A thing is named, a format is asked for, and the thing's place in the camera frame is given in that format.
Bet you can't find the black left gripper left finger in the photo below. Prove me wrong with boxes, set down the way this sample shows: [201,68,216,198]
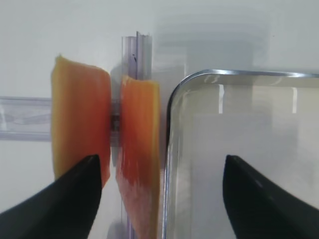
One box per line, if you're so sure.
[0,155,102,239]

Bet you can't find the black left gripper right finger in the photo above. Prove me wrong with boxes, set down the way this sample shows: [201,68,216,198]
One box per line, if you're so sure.
[222,155,319,239]

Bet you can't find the orange cheese slice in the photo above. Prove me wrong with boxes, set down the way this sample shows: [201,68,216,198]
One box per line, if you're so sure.
[116,76,160,239]
[51,56,112,186]

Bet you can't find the white metal tray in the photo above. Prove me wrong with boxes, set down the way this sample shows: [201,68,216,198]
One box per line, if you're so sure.
[161,70,319,239]

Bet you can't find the clear holder rear left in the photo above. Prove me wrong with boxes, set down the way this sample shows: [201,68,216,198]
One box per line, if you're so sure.
[0,96,51,142]

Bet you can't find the long clear rail left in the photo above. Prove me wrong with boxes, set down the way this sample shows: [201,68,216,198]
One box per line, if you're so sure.
[109,31,153,239]

